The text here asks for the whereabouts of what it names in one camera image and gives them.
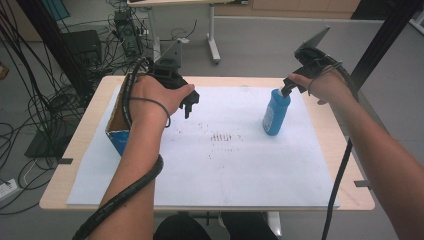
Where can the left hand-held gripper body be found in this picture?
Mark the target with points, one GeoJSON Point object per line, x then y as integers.
{"type": "Point", "coordinates": [166, 71]}

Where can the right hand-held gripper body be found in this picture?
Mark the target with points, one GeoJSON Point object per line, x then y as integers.
{"type": "Point", "coordinates": [315, 61]}

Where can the blue bottle with white cap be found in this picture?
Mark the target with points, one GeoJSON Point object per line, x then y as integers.
{"type": "Point", "coordinates": [275, 115]}

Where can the blue cardboard box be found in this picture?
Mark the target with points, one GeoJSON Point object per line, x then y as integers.
{"type": "Point", "coordinates": [116, 140]}

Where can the person's right hand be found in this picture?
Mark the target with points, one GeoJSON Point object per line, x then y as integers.
{"type": "Point", "coordinates": [326, 86]}

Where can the person's left hand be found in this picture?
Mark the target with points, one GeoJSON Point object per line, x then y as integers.
{"type": "Point", "coordinates": [150, 100]}

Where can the white desk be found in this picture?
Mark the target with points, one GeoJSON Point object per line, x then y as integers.
{"type": "Point", "coordinates": [213, 36]}

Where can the black metal stand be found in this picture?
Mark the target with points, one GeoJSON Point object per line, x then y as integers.
{"type": "Point", "coordinates": [383, 36]}

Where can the white paper sheet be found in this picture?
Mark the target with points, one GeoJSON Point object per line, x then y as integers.
{"type": "Point", "coordinates": [233, 166]}

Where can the person's left leg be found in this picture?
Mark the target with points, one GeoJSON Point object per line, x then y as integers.
{"type": "Point", "coordinates": [180, 230]}

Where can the person's leg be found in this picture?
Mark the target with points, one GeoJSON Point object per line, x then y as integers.
{"type": "Point", "coordinates": [248, 228]}
{"type": "Point", "coordinates": [180, 230]}

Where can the person's right leg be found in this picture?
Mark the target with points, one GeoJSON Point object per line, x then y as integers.
{"type": "Point", "coordinates": [248, 228]}

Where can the white table base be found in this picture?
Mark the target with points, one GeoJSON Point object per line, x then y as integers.
{"type": "Point", "coordinates": [275, 223]}

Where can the white power strip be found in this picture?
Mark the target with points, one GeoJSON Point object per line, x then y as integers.
{"type": "Point", "coordinates": [7, 189]}

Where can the grey metal bracket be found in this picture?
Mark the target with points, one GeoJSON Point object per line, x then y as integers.
{"type": "Point", "coordinates": [65, 161]}
{"type": "Point", "coordinates": [362, 184]}

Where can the black metal post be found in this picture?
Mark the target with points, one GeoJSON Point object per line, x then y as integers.
{"type": "Point", "coordinates": [56, 46]}

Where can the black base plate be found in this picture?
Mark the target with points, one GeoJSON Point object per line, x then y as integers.
{"type": "Point", "coordinates": [43, 146]}

